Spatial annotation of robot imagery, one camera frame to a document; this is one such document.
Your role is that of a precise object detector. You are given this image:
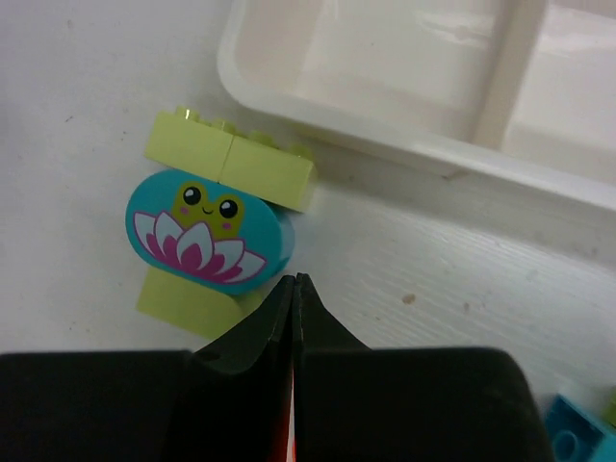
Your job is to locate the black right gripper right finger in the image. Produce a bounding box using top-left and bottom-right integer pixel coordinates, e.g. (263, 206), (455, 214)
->
(291, 274), (552, 461)

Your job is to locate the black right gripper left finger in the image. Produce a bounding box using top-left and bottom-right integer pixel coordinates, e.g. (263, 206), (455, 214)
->
(1, 276), (295, 461)

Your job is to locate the lime green curved lego brick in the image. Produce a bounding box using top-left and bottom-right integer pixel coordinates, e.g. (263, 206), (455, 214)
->
(136, 268), (264, 340)

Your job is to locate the teal frog lego brick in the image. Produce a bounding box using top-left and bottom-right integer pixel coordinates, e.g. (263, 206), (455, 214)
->
(125, 169), (295, 295)

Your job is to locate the lime green stepped lego brick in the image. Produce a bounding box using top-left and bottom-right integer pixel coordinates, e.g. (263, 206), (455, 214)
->
(602, 388), (616, 430)

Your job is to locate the white divided plastic tray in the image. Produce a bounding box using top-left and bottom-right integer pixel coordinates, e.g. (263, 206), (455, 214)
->
(218, 1), (615, 210)

